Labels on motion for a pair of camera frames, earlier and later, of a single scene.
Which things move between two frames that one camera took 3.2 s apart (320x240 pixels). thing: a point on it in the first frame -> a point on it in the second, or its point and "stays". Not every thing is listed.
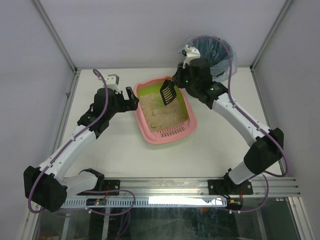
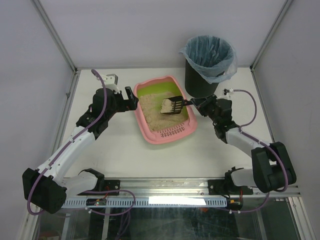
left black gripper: [126, 101] stays
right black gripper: [178, 78] -> [202, 104]
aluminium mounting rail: [282, 186] stays
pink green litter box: [161, 124] stays
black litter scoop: [168, 91] -> [173, 105]
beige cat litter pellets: [160, 116] stays
